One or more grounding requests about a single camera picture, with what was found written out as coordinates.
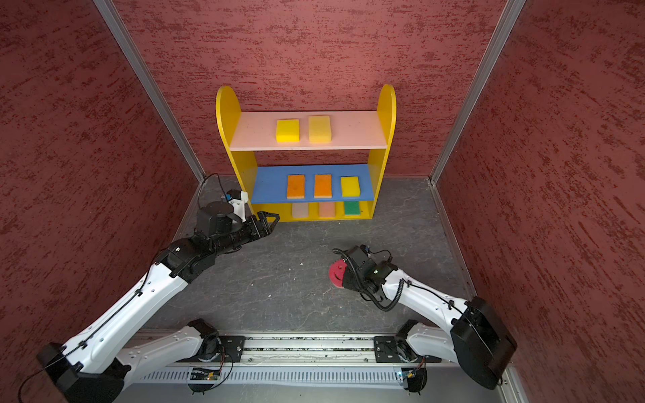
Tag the right circuit board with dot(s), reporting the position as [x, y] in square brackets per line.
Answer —
[410, 375]

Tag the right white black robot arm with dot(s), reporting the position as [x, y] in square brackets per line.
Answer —
[469, 333]

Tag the cream white sponge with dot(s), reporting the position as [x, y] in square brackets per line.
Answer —
[300, 210]

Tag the large yellow sponge front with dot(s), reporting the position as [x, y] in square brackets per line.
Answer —
[319, 129]

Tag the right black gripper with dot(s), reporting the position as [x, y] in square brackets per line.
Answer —
[347, 279]

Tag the left circuit board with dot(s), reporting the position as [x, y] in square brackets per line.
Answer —
[205, 374]

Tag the pink round smiley sponge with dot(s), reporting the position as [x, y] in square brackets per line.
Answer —
[337, 272]

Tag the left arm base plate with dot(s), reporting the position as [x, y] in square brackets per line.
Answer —
[230, 348]

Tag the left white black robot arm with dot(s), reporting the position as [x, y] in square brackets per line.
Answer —
[96, 365]

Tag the small yellow square sponge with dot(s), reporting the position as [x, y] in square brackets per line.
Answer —
[350, 187]

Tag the aluminium front rail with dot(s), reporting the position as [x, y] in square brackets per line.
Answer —
[341, 349]

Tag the green sponge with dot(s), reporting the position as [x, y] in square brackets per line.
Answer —
[352, 209]

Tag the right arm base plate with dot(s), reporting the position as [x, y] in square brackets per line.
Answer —
[385, 350]

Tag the orange sponge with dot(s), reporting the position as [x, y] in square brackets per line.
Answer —
[323, 186]
[296, 187]

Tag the circuit board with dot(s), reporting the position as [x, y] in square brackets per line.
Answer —
[410, 375]
[205, 374]

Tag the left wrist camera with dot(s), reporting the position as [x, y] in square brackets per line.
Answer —
[238, 200]

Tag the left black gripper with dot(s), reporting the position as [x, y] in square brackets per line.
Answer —
[262, 222]

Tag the salmon pink sponge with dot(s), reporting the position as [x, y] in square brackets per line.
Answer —
[327, 209]

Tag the yellow shelf unit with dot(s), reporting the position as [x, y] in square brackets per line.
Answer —
[244, 134]

